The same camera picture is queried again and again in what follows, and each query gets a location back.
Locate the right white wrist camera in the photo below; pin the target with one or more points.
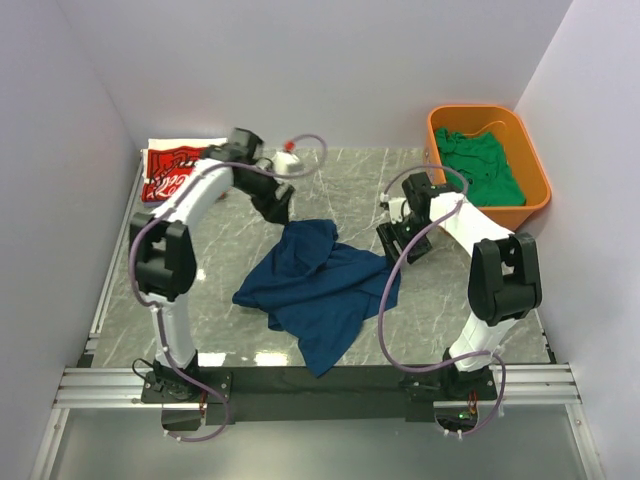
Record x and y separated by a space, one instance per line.
398 208

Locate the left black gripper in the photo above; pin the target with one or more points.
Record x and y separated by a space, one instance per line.
274 209

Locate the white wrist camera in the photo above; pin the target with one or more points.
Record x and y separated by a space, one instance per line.
398 208
285 162

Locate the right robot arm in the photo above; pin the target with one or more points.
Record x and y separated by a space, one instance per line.
504 282

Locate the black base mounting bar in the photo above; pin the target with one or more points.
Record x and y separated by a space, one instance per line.
286 393

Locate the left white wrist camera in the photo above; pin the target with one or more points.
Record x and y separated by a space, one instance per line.
285 162

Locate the dark blue t-shirt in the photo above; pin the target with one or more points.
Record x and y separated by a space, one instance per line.
316 289

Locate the folded red coca-cola t-shirt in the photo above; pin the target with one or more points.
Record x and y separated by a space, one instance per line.
165 170

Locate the green t-shirt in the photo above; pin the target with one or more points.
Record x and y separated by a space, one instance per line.
483 163

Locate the orange plastic bin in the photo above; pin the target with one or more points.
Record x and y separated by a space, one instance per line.
507 127

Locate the aluminium extrusion rail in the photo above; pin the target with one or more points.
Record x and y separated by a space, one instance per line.
362 420

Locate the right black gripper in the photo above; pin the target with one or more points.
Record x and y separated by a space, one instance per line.
389 233

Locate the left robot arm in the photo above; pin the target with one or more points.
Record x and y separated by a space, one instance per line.
162 261

